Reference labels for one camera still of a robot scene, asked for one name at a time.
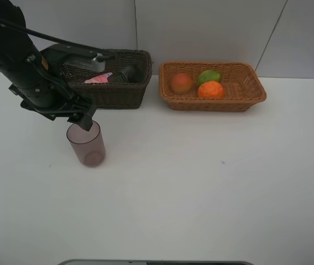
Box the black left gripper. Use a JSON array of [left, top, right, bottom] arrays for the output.
[[8, 74, 96, 131]]

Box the translucent pink plastic cup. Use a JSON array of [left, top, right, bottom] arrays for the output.
[[66, 121, 106, 167]]

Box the pink lotion bottle white cap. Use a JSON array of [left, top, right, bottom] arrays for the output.
[[84, 72, 113, 84]]

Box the dark green dropper bottle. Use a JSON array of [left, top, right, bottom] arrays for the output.
[[108, 65, 144, 83]]

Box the red yellow peach fruit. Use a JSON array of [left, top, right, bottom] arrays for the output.
[[171, 73, 193, 94]]

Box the orange tangerine fruit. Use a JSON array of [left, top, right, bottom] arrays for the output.
[[197, 81, 225, 98]]

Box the green lime fruit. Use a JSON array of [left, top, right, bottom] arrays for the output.
[[197, 70, 221, 86]]

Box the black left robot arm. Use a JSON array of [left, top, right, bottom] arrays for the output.
[[0, 1, 95, 131]]

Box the dark brown wicker basket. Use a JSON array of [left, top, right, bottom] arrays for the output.
[[49, 49, 152, 109]]

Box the orange wicker basket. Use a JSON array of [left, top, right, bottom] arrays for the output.
[[159, 61, 266, 112]]

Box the black grey left wrist camera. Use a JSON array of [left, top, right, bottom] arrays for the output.
[[41, 44, 116, 72]]

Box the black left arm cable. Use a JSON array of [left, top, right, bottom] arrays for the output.
[[0, 9, 119, 62]]

